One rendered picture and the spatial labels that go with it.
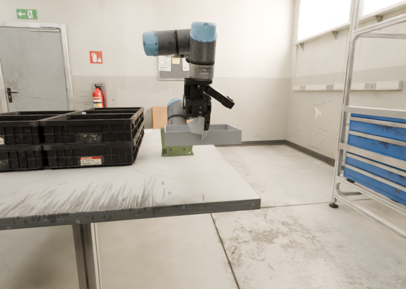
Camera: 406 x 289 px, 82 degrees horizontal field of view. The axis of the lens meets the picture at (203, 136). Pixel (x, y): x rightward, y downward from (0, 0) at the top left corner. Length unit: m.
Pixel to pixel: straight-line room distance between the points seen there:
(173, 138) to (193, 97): 0.16
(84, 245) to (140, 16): 3.99
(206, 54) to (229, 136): 0.30
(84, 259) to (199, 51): 0.78
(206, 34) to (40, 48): 4.24
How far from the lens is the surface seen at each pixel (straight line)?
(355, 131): 2.31
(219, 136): 0.82
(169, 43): 0.79
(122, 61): 4.44
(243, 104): 4.61
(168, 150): 1.33
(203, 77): 0.70
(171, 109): 1.42
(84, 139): 1.22
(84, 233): 0.92
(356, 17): 2.44
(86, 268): 1.01
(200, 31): 0.69
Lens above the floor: 1.06
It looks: 11 degrees down
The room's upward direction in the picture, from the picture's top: straight up
